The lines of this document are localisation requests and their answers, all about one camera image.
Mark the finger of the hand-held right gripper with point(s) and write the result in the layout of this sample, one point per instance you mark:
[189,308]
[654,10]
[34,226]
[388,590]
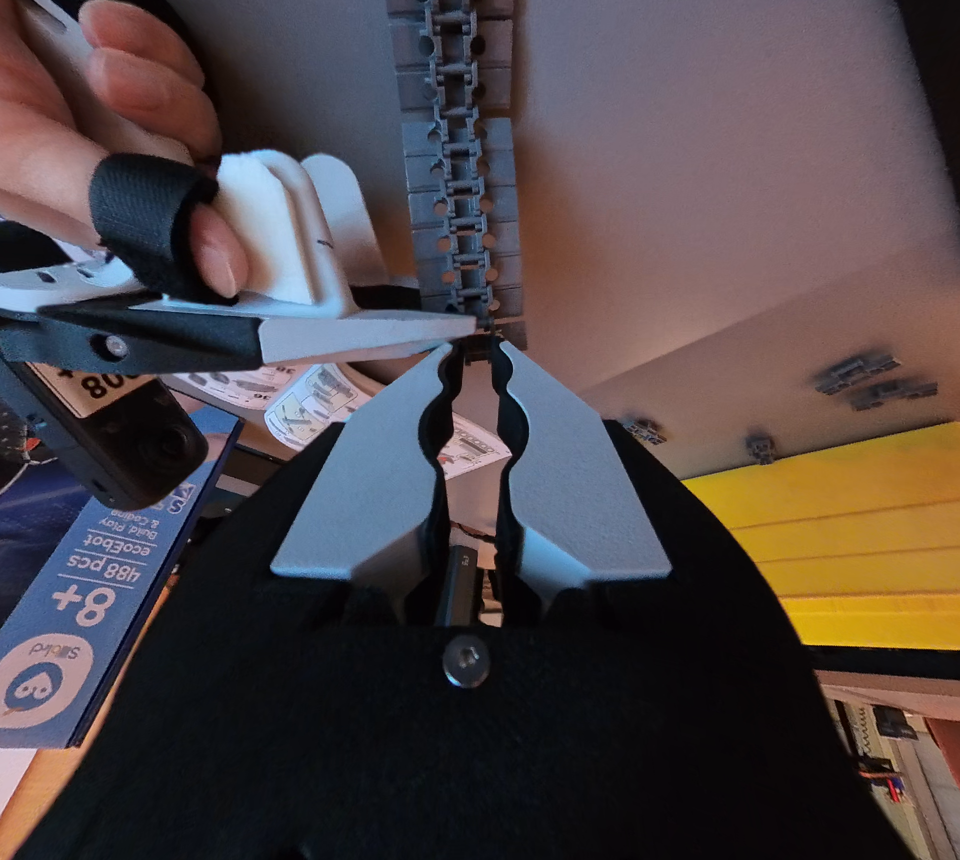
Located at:
[360,335]

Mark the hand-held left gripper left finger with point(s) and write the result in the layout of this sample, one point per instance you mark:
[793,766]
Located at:
[360,500]

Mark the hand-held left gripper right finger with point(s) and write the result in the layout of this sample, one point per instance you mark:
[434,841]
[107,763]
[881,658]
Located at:
[592,500]

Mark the single grey track link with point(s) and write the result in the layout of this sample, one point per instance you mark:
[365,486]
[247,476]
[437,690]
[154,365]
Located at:
[476,350]

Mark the grey desk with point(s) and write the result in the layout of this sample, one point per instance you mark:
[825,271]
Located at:
[675,125]

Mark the person's right hand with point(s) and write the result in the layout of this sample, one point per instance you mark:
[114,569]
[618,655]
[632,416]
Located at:
[30,140]

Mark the white instruction booklet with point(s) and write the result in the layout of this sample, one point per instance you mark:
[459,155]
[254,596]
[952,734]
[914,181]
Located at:
[307,403]

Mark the yellow plastic bin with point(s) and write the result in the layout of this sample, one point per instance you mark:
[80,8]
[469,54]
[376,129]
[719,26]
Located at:
[862,538]

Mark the blue robot kit box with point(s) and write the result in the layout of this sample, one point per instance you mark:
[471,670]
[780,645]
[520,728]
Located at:
[90,612]

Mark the scattered loose track links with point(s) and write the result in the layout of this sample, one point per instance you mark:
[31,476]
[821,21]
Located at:
[855,373]

